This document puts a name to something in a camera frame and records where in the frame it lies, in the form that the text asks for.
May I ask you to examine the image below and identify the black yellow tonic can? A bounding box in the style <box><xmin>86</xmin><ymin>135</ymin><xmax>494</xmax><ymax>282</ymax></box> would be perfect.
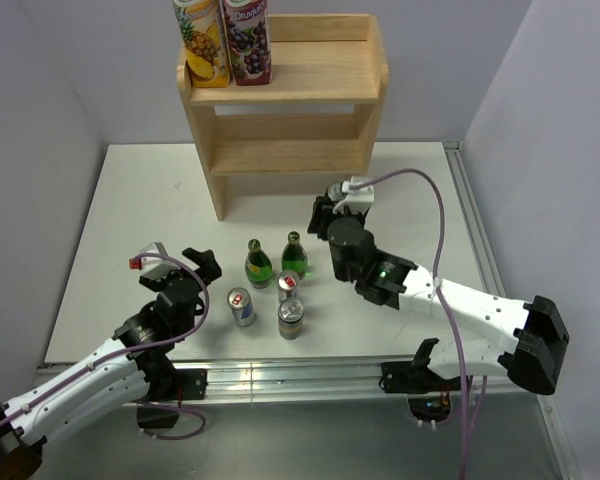
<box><xmin>326</xmin><ymin>181</ymin><xmax>346</xmax><ymax>203</ymax></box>
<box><xmin>278</xmin><ymin>298</ymin><xmax>305</xmax><ymax>340</ymax></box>

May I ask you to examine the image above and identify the silver blue energy can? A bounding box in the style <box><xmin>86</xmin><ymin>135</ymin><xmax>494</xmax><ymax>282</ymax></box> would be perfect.
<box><xmin>227</xmin><ymin>287</ymin><xmax>255</xmax><ymax>327</ymax></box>

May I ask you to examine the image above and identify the black yellow tonic can front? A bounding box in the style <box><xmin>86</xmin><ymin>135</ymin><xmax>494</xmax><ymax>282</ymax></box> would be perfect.
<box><xmin>278</xmin><ymin>298</ymin><xmax>305</xmax><ymax>340</ymax></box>

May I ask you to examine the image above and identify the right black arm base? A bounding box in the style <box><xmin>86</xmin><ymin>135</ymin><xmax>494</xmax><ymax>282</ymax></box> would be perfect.
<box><xmin>378</xmin><ymin>338</ymin><xmax>460</xmax><ymax>428</ymax></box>

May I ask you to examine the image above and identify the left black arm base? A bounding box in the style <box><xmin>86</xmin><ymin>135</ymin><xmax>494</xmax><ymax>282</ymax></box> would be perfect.
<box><xmin>136</xmin><ymin>350</ymin><xmax>208</xmax><ymax>440</ymax></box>

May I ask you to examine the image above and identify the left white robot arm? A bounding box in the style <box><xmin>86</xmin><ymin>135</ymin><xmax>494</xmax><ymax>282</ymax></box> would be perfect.
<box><xmin>0</xmin><ymin>243</ymin><xmax>222</xmax><ymax>479</ymax></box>

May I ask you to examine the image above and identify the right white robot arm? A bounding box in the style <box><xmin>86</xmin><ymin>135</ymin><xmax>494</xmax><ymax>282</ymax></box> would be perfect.
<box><xmin>307</xmin><ymin>194</ymin><xmax>570</xmax><ymax>396</ymax></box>

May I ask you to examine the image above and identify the wooden three-tier shelf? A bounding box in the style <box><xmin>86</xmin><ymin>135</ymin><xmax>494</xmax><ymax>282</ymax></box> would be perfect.
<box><xmin>176</xmin><ymin>14</ymin><xmax>389</xmax><ymax>220</ymax></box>

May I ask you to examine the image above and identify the left green glass bottle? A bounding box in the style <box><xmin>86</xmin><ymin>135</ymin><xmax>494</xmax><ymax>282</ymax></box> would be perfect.
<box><xmin>245</xmin><ymin>239</ymin><xmax>273</xmax><ymax>289</ymax></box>

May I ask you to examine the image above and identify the green glass bottle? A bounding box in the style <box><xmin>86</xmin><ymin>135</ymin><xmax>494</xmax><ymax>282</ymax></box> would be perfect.
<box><xmin>281</xmin><ymin>231</ymin><xmax>308</xmax><ymax>280</ymax></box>
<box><xmin>245</xmin><ymin>239</ymin><xmax>273</xmax><ymax>289</ymax></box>

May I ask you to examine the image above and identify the right green glass bottle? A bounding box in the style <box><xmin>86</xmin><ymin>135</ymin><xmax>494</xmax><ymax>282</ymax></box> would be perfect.
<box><xmin>281</xmin><ymin>231</ymin><xmax>308</xmax><ymax>280</ymax></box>

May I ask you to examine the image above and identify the grape juice carton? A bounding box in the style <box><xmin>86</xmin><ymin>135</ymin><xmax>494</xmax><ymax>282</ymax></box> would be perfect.
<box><xmin>222</xmin><ymin>0</ymin><xmax>272</xmax><ymax>86</ymax></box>

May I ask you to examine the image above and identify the pineapple juice carton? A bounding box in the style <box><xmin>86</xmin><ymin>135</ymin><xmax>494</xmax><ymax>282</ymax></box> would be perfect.
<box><xmin>172</xmin><ymin>0</ymin><xmax>231</xmax><ymax>88</ymax></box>

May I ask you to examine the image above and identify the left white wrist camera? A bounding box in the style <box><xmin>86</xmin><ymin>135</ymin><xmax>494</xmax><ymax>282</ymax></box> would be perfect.
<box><xmin>129</xmin><ymin>242</ymin><xmax>176</xmax><ymax>281</ymax></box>

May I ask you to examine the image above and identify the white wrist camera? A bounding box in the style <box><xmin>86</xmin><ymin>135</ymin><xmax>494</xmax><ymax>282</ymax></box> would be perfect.
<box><xmin>333</xmin><ymin>176</ymin><xmax>375</xmax><ymax>216</ymax></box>
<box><xmin>129</xmin><ymin>242</ymin><xmax>176</xmax><ymax>281</ymax></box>

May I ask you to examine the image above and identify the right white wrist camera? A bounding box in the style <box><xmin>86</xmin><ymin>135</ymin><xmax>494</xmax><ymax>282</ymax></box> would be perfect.
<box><xmin>333</xmin><ymin>176</ymin><xmax>375</xmax><ymax>216</ymax></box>

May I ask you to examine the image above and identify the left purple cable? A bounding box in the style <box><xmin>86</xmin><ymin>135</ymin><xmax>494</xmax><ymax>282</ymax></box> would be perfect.
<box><xmin>0</xmin><ymin>253</ymin><xmax>211</xmax><ymax>446</ymax></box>

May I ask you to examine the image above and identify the aluminium rail frame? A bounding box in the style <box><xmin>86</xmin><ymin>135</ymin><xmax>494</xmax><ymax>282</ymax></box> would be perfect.
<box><xmin>34</xmin><ymin>142</ymin><xmax>582</xmax><ymax>479</ymax></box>

